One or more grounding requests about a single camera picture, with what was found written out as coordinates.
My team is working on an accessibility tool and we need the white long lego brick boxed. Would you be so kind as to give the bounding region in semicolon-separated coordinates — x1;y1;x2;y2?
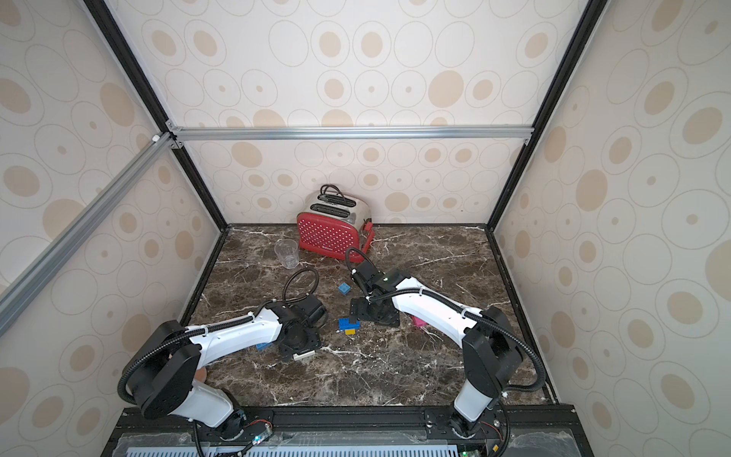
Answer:
292;350;316;361

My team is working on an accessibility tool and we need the blue lego brick front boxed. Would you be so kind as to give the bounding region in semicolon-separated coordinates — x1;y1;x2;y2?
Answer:
338;318;361;332

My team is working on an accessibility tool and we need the magenta small lego brick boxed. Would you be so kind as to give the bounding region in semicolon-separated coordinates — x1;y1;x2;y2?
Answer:
412;316;426;328

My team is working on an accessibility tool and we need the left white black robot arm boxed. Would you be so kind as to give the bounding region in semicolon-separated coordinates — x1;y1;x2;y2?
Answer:
117;289;327;441

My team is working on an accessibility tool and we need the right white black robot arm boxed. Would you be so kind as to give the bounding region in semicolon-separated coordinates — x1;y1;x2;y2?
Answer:
345;248;547;438

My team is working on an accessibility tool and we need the clear plastic cup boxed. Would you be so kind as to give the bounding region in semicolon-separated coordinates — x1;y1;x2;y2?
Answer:
274;239;300;270

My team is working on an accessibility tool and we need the red polka dot toaster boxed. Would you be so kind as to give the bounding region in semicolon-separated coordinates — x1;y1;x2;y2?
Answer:
296;184;375;262

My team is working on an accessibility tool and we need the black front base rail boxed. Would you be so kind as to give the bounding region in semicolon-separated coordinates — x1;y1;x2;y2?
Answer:
102;405;593;456

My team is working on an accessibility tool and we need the horizontal aluminium rail back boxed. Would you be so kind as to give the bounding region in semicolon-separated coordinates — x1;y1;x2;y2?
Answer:
165;125;534;143

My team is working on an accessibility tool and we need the diagonal aluminium rail left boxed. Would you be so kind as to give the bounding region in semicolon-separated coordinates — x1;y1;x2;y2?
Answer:
1;133;172;333

